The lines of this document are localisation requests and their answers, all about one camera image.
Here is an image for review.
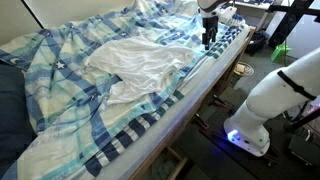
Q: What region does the green plastic object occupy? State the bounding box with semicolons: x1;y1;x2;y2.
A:
270;42;293;64

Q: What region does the black bag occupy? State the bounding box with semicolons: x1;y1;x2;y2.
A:
244;29;270;56

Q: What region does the dark blue pillow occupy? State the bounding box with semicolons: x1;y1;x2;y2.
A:
0;59;38;176

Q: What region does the wooden bed frame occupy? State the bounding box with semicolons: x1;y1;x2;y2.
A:
128;25;258;180

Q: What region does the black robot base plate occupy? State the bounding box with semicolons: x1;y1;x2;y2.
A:
199;99;320;180

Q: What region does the black box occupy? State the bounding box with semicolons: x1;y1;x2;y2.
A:
287;133;320;168

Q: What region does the black camera stand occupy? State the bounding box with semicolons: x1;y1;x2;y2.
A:
265;0;320;48

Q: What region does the black tripod leg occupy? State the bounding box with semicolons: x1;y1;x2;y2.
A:
283;105;320;133

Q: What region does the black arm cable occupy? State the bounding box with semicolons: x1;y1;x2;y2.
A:
276;69;318;102

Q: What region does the blue white plaid duvet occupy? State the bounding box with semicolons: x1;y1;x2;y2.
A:
0;0;251;180

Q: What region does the white t-shirt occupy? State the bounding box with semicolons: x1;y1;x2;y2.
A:
83;35;196;106

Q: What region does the white desk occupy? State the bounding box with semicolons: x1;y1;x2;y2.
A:
232;0;284;32

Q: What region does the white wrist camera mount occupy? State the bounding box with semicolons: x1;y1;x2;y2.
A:
218;4;238;26

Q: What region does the round floor bowl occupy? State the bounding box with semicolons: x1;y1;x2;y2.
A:
233;62;255;78

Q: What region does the red black clamp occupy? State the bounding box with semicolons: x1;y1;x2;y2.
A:
208;94;229;110
192;113;211;131

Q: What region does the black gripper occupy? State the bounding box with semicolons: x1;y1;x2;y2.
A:
201;13;220;51

